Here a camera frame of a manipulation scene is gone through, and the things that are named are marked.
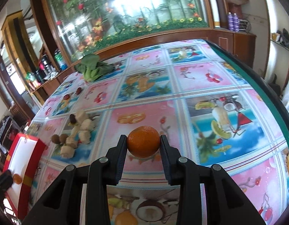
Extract purple bottle right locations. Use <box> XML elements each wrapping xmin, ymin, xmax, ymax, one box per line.
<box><xmin>233</xmin><ymin>13</ymin><xmax>240</xmax><ymax>32</ymax></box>

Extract green bok choy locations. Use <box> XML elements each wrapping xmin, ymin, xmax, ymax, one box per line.
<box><xmin>74</xmin><ymin>54</ymin><xmax>115</xmax><ymax>82</ymax></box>

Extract red box white interior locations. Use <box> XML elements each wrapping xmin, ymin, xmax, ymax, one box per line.
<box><xmin>3</xmin><ymin>133</ymin><xmax>46</xmax><ymax>220</ymax></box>

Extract orange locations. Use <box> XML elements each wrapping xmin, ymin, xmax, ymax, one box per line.
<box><xmin>12</xmin><ymin>174</ymin><xmax>22</xmax><ymax>185</ymax></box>
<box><xmin>127</xmin><ymin>126</ymin><xmax>160</xmax><ymax>158</ymax></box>

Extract colourful fruit pattern tablecloth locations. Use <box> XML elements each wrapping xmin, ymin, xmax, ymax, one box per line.
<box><xmin>27</xmin><ymin>39</ymin><xmax>289</xmax><ymax>224</ymax></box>

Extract dark red date centre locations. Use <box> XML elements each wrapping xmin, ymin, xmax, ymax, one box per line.
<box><xmin>69</xmin><ymin>114</ymin><xmax>77</xmax><ymax>125</ymax></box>

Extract floral glass partition screen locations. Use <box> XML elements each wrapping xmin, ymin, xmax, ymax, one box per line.
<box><xmin>42</xmin><ymin>0</ymin><xmax>210</xmax><ymax>63</ymax></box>

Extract purple bottle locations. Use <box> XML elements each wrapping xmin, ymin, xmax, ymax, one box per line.
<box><xmin>227</xmin><ymin>12</ymin><xmax>234</xmax><ymax>31</ymax></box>
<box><xmin>233</xmin><ymin>13</ymin><xmax>240</xmax><ymax>32</ymax></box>

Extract black kettle on cabinet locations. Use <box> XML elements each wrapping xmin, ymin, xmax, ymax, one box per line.
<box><xmin>41</xmin><ymin>54</ymin><xmax>52</xmax><ymax>75</ymax></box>

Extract green plastic bottle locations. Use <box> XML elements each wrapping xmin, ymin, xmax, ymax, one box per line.
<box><xmin>55</xmin><ymin>48</ymin><xmax>67</xmax><ymax>71</ymax></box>

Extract brown round fruit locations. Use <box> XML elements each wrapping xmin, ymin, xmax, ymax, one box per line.
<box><xmin>59</xmin><ymin>133</ymin><xmax>68</xmax><ymax>144</ymax></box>
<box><xmin>51</xmin><ymin>134</ymin><xmax>60</xmax><ymax>144</ymax></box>

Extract red date far middle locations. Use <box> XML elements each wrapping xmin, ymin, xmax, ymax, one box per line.
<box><xmin>76</xmin><ymin>87</ymin><xmax>82</xmax><ymax>95</ymax></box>

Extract purple bottle left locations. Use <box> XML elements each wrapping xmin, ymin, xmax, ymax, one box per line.
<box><xmin>227</xmin><ymin>12</ymin><xmax>234</xmax><ymax>31</ymax></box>

